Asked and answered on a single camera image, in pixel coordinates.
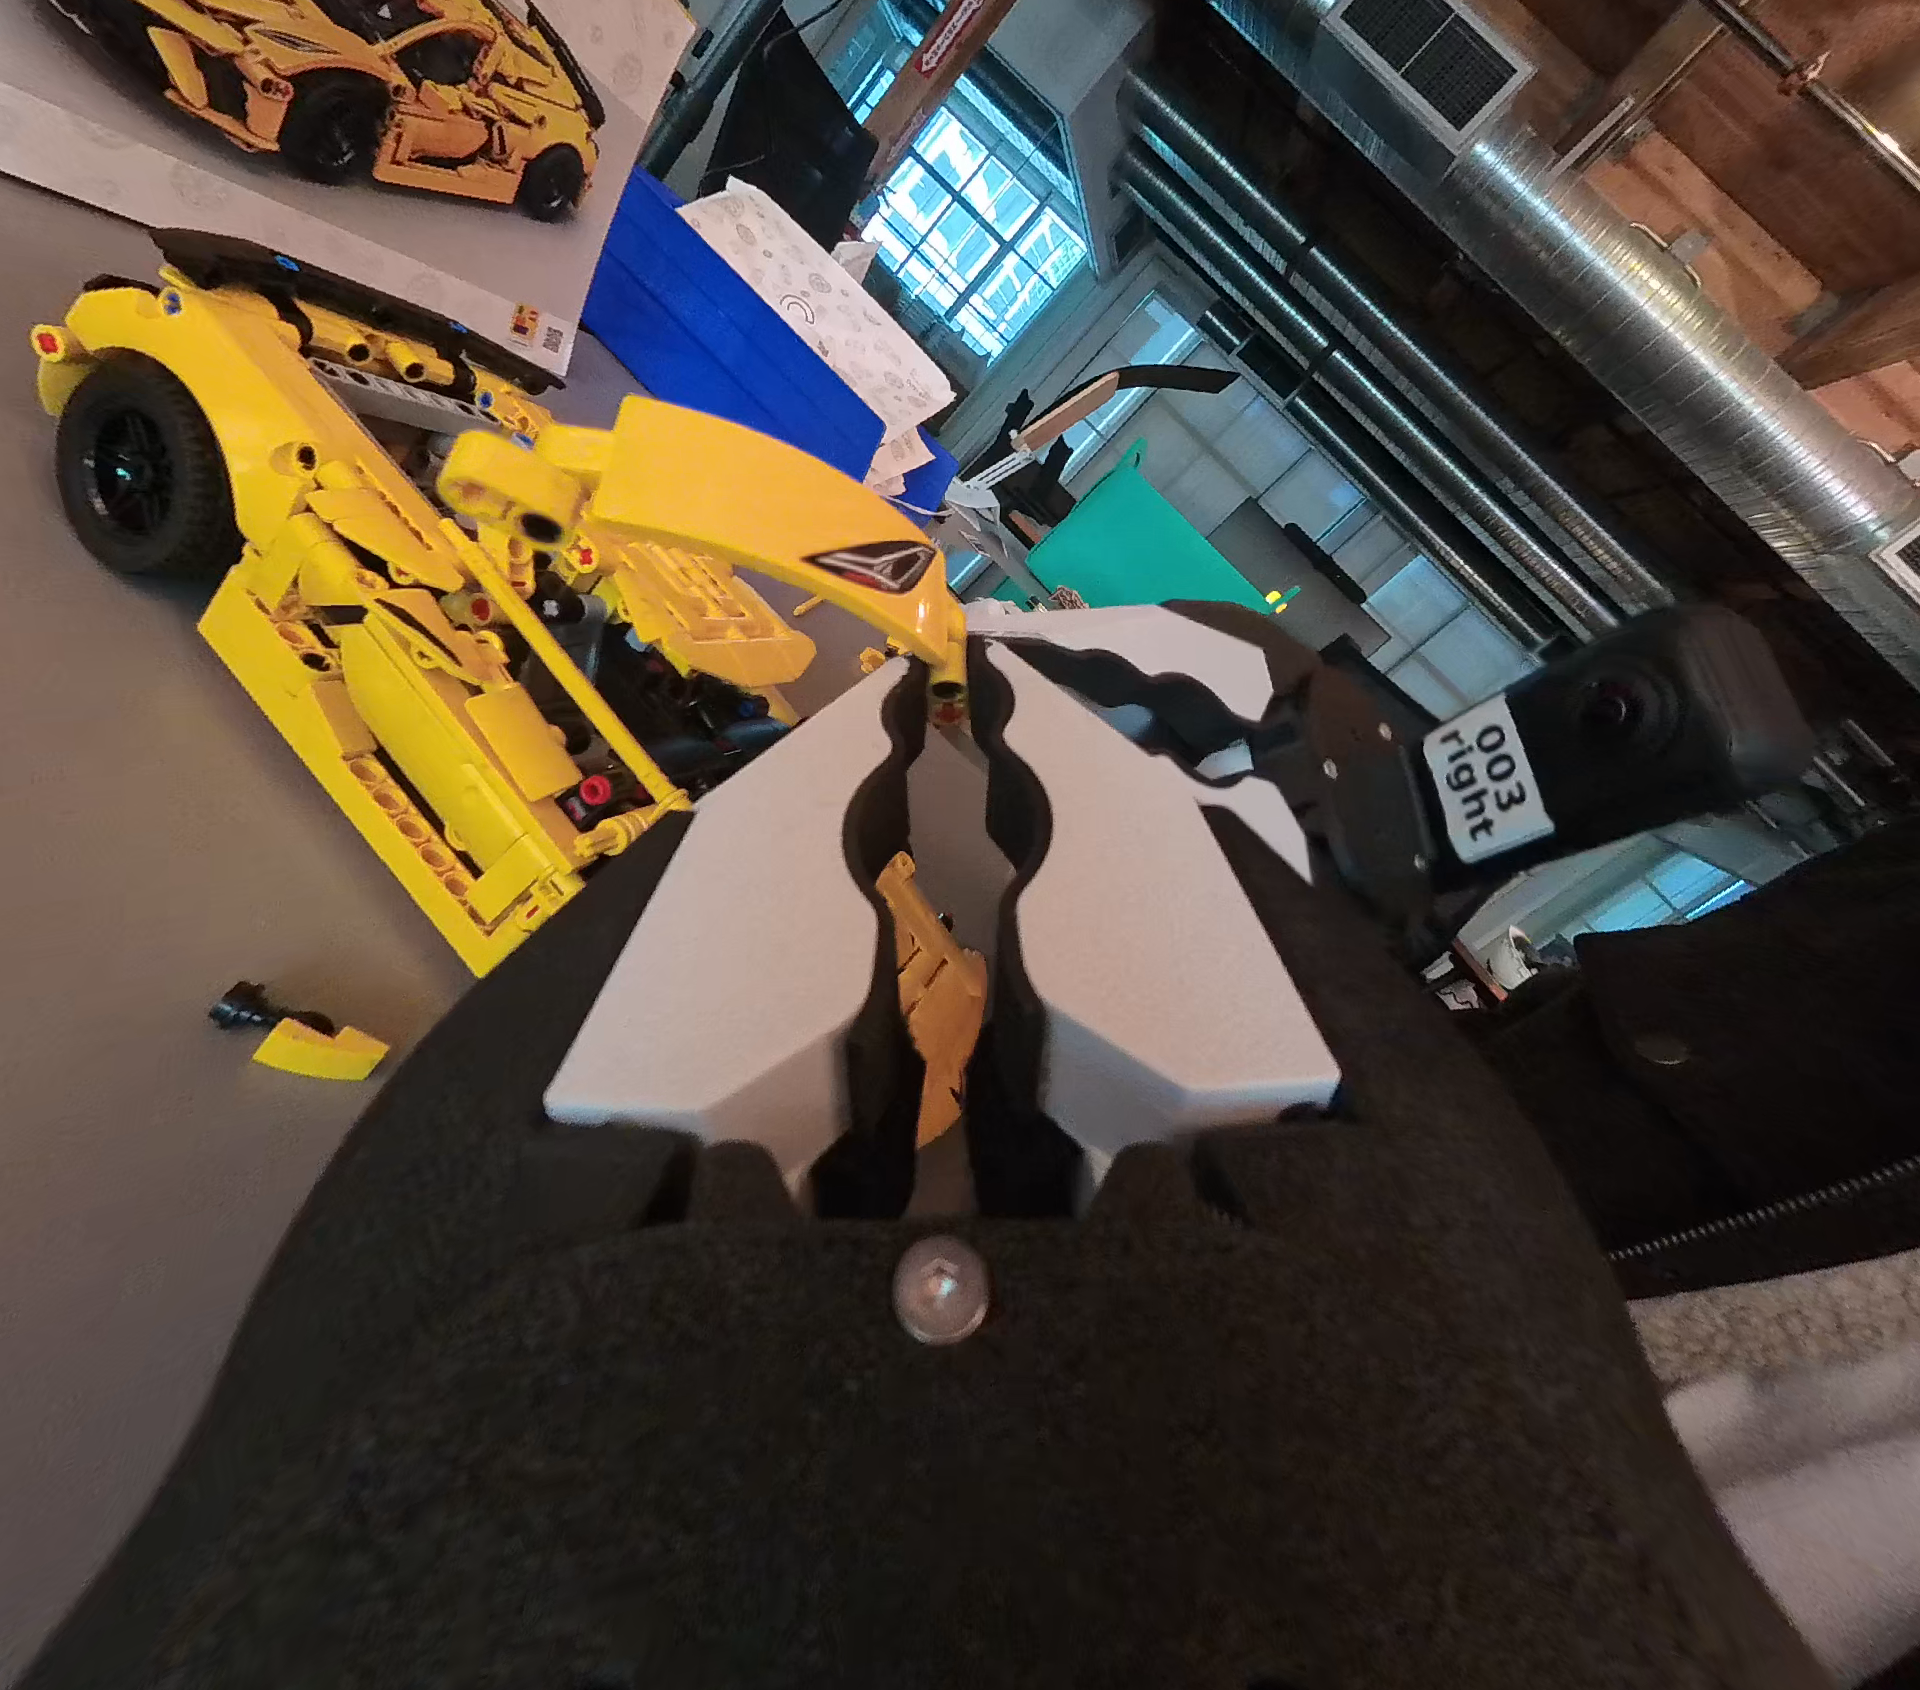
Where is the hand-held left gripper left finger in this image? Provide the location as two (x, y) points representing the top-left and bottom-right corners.
(545, 653), (927, 1216)

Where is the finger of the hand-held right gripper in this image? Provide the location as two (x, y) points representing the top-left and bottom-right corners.
(991, 601), (1281, 740)
(1133, 721), (1320, 889)

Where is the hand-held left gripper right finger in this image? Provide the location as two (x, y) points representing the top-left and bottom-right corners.
(967, 636), (1344, 1216)

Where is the yellow toy brick car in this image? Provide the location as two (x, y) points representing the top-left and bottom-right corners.
(30, 226), (824, 979)

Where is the teal plastic bin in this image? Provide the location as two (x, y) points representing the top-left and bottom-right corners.
(1020, 436), (1305, 619)

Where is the grey ceiling pipe bundle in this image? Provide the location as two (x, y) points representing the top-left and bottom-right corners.
(1116, 70), (1639, 658)

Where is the yellow curved brick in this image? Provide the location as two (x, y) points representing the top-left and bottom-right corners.
(252, 1021), (392, 1085)

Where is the bright paned window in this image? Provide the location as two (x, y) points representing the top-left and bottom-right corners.
(859, 91), (1093, 359)

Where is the black axle pin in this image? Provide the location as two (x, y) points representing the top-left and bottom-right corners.
(211, 975), (340, 1040)

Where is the black fleece-lined jacket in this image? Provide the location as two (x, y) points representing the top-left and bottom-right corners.
(1411, 803), (1920, 1421)

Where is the blue plastic bin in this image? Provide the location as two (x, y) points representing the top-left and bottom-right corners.
(576, 163), (962, 509)

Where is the black monitor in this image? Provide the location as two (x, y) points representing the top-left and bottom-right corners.
(697, 10), (882, 255)

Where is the white vent grille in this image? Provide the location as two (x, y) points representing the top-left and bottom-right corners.
(1320, 0), (1540, 154)

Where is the car picture instruction booklet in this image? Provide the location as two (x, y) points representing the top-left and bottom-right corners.
(0, 0), (703, 383)

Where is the white striped shirt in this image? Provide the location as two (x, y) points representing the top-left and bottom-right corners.
(1664, 1344), (1920, 1690)

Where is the silver ventilation duct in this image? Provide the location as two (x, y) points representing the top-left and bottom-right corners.
(1155, 0), (1920, 688)

